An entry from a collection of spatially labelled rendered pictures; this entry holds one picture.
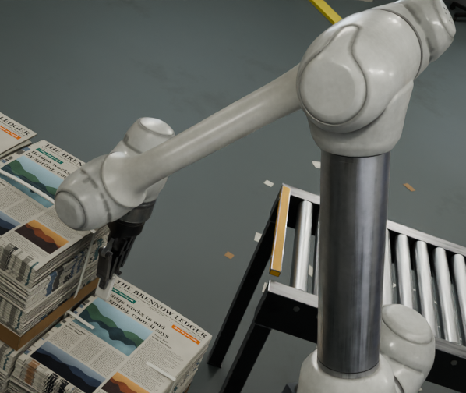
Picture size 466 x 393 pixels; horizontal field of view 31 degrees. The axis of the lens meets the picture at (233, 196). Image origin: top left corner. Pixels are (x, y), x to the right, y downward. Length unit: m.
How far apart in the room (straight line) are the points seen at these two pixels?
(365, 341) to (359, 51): 0.47
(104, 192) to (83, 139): 2.62
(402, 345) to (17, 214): 0.82
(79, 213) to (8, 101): 2.79
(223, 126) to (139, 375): 0.67
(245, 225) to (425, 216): 1.14
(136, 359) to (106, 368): 0.08
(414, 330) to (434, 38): 0.54
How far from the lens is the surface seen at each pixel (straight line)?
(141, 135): 1.55
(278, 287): 2.25
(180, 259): 3.51
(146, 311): 1.98
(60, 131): 4.06
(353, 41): 1.11
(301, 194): 2.66
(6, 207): 1.79
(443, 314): 2.49
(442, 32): 1.27
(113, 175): 1.43
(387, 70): 1.11
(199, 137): 1.39
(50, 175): 1.91
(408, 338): 1.52
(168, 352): 1.91
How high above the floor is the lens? 2.16
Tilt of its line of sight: 33 degrees down
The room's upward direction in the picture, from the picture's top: 22 degrees clockwise
